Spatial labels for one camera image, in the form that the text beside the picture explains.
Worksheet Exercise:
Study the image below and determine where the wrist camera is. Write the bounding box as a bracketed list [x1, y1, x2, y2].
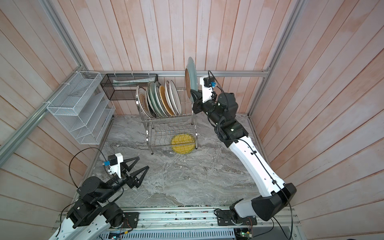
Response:
[104, 153, 124, 179]
[200, 76, 217, 103]

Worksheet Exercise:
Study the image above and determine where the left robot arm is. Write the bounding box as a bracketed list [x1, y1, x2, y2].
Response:
[51, 153, 150, 240]

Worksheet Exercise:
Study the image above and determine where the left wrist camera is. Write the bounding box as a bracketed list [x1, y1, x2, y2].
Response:
[104, 153, 124, 179]

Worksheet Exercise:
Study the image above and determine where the stainless steel dish rack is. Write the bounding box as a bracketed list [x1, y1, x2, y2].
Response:
[136, 87, 198, 154]

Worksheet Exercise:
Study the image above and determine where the white plate orange sunburst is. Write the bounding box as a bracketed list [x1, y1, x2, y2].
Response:
[136, 87, 151, 118]

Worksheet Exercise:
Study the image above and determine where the orange woven bamboo plate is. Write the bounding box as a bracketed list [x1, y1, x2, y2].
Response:
[159, 85, 175, 116]

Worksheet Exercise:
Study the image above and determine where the black wire wall basket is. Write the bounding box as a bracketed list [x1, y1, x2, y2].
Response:
[101, 73, 158, 101]

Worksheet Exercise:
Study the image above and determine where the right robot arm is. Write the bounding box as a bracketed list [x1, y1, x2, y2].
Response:
[191, 89, 297, 221]

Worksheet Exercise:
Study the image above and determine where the yellow green woven plate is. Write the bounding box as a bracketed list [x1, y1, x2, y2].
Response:
[171, 134, 196, 155]

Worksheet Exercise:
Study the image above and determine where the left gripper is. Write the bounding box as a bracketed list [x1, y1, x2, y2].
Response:
[97, 156, 150, 203]

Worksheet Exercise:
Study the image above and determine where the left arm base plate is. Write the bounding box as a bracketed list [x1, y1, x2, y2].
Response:
[123, 212, 140, 229]

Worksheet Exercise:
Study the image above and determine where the white wire mesh shelf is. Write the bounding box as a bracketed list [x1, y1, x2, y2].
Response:
[47, 72, 115, 145]

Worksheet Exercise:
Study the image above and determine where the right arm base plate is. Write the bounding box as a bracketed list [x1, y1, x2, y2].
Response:
[214, 209, 258, 227]

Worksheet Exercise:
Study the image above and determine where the cream plate with red flowers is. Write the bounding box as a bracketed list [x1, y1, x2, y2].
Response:
[146, 88, 157, 118]

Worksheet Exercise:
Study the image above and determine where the white plate dark lettered rim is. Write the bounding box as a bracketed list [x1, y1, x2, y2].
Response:
[155, 81, 169, 117]

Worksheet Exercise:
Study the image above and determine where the white plate green clover outline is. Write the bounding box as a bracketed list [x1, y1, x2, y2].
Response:
[169, 81, 182, 115]

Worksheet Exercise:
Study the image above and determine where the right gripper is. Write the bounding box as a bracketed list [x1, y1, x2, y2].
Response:
[192, 89, 223, 131]

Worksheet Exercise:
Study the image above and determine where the grey blue round plate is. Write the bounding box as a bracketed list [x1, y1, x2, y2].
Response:
[185, 57, 198, 103]

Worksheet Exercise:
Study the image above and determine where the light green flower plate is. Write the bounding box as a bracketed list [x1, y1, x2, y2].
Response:
[149, 82, 165, 117]

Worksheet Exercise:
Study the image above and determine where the aluminium front rail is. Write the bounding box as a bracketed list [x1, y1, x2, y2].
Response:
[56, 205, 301, 233]

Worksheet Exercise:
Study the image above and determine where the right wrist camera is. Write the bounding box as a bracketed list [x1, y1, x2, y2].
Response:
[200, 76, 217, 103]

